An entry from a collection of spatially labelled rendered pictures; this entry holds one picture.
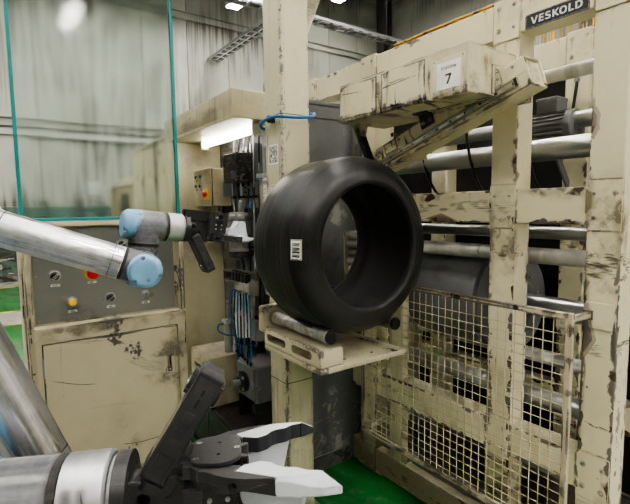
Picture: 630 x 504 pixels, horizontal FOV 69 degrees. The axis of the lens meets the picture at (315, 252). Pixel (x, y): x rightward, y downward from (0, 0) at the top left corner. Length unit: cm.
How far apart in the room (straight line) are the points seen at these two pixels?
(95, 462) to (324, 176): 107
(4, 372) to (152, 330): 135
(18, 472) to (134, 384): 148
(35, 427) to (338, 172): 105
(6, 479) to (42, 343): 138
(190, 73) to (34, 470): 1117
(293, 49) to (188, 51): 983
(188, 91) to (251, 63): 184
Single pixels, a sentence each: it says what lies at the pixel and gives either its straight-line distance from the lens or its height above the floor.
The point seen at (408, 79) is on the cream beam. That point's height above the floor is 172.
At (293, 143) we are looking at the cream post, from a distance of 179.
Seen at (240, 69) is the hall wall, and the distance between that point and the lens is 1209.
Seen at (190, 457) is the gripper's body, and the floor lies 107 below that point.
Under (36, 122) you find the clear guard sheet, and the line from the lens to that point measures 188.
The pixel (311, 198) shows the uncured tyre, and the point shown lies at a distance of 135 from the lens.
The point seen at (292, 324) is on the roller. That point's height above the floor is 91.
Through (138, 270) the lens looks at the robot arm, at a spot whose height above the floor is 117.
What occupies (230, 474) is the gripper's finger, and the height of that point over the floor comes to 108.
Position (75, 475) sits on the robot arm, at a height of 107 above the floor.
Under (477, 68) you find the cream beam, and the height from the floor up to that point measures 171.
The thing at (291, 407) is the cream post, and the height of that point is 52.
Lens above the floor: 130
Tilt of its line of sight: 5 degrees down
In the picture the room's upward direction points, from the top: 1 degrees counter-clockwise
